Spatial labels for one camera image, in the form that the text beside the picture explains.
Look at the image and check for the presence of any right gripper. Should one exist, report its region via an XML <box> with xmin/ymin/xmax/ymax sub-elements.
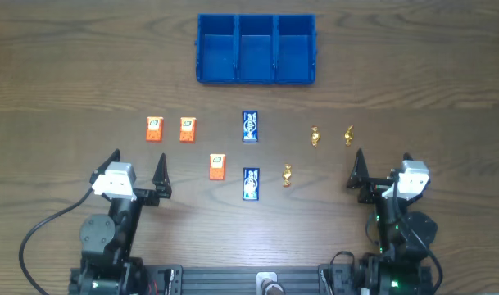
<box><xmin>347</xmin><ymin>147</ymin><xmax>415</xmax><ymax>205</ymax></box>

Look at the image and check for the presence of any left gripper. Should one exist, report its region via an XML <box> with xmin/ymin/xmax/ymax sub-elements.
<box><xmin>89</xmin><ymin>148</ymin><xmax>173</xmax><ymax>207</ymax></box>

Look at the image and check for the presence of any blue candy pack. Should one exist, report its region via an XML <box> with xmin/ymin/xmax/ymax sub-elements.
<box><xmin>241</xmin><ymin>110</ymin><xmax>259</xmax><ymax>143</ymax></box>
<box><xmin>242</xmin><ymin>166</ymin><xmax>261</xmax><ymax>202</ymax></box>

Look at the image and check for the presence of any orange candy box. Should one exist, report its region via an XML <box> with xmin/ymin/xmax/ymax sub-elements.
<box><xmin>145</xmin><ymin>116</ymin><xmax>165</xmax><ymax>143</ymax></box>
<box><xmin>179</xmin><ymin>116</ymin><xmax>197</xmax><ymax>143</ymax></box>
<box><xmin>208</xmin><ymin>153</ymin><xmax>227</xmax><ymax>181</ymax></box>

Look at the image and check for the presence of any blue tray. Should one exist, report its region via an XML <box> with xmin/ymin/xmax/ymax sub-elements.
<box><xmin>194</xmin><ymin>13</ymin><xmax>318</xmax><ymax>86</ymax></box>

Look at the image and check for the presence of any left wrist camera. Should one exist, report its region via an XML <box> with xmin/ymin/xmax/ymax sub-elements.
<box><xmin>91</xmin><ymin>161</ymin><xmax>138</xmax><ymax>202</ymax></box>

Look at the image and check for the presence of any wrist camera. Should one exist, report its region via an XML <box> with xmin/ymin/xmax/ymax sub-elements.
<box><xmin>91</xmin><ymin>161</ymin><xmax>138</xmax><ymax>202</ymax></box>
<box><xmin>392</xmin><ymin>159</ymin><xmax>431</xmax><ymax>202</ymax></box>

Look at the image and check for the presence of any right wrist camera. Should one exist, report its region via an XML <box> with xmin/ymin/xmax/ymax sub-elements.
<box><xmin>392</xmin><ymin>159</ymin><xmax>431</xmax><ymax>202</ymax></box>

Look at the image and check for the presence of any black cable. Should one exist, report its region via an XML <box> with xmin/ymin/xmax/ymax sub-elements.
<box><xmin>390</xmin><ymin>170</ymin><xmax>445</xmax><ymax>294</ymax></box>
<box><xmin>18</xmin><ymin>186</ymin><xmax>95</xmax><ymax>295</ymax></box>

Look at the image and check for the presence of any mounting rail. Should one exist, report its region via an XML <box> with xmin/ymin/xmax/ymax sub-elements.
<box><xmin>68</xmin><ymin>264</ymin><xmax>434</xmax><ymax>295</ymax></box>

